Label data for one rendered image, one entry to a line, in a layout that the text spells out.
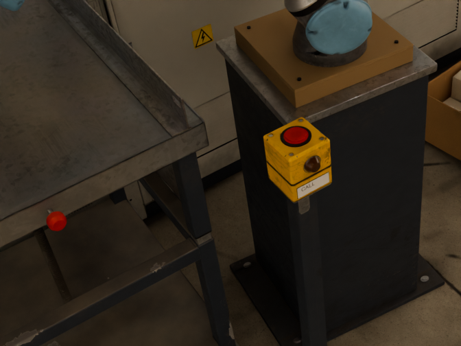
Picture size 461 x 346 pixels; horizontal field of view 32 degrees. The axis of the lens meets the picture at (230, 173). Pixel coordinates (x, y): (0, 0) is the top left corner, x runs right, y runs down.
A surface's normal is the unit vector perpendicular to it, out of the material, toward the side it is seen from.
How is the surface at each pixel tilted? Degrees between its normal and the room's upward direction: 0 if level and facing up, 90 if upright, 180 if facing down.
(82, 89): 0
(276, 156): 90
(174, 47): 90
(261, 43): 1
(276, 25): 1
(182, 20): 90
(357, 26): 96
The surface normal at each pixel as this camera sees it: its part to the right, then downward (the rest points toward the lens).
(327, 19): 0.11, 0.74
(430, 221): -0.12, -0.72
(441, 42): 0.51, 0.54
